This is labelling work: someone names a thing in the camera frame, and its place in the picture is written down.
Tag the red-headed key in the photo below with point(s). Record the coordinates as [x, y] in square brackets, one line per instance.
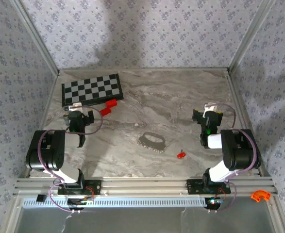
[181, 154]

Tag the silver keyring with keys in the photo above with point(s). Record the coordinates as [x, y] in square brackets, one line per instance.
[156, 145]

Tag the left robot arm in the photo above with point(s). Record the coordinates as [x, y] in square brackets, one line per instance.
[45, 150]

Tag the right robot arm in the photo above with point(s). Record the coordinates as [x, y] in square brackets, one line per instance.
[239, 150]

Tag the black and grey chessboard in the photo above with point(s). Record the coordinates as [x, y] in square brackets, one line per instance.
[91, 89]

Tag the small black box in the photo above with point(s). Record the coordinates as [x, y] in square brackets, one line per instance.
[40, 198]

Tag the orange pipe clamp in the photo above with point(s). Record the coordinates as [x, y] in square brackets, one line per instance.
[260, 195]

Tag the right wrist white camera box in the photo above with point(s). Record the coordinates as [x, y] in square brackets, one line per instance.
[210, 108]

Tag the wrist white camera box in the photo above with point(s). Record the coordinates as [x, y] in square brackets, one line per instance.
[210, 108]
[75, 106]

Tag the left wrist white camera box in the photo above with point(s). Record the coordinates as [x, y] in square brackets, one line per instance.
[75, 106]

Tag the aluminium table side rail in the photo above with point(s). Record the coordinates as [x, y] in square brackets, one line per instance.
[241, 109]
[42, 121]

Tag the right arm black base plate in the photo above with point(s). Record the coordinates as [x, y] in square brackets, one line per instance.
[193, 187]

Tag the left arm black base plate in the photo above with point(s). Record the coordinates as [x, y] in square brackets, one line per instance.
[96, 187]

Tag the aluminium table back rail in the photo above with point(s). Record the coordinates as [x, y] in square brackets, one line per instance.
[144, 70]

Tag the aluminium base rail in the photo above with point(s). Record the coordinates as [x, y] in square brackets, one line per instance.
[144, 187]

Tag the aluminium frame post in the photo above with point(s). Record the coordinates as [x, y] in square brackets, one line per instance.
[251, 36]
[36, 36]

